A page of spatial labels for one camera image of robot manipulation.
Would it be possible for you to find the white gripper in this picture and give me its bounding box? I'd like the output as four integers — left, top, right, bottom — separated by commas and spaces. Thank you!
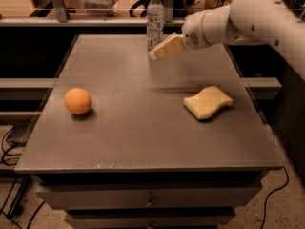
149, 10, 210, 60

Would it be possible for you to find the clear plastic water bottle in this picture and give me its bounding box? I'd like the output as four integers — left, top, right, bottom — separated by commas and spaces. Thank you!
146, 0, 164, 50

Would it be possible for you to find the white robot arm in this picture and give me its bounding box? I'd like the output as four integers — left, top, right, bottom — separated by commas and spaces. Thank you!
149, 0, 305, 79

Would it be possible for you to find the yellow wavy sponge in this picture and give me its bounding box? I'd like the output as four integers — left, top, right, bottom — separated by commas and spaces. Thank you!
183, 86, 233, 120

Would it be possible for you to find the clear plastic container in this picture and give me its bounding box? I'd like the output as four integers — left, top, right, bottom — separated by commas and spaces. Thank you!
82, 0, 118, 17

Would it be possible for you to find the grey drawer cabinet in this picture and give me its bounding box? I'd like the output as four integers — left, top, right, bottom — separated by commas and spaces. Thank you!
16, 34, 281, 229

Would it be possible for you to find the orange ball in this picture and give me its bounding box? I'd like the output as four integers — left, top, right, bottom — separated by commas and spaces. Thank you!
64, 88, 92, 115

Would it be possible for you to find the metal shelf rail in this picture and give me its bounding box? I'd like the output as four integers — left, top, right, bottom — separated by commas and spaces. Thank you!
0, 0, 305, 28

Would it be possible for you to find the black floor cable right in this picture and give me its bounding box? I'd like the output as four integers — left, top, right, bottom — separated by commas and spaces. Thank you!
259, 124, 290, 229

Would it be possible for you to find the black cables left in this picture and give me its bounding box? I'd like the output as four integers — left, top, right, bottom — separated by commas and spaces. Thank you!
0, 116, 46, 229

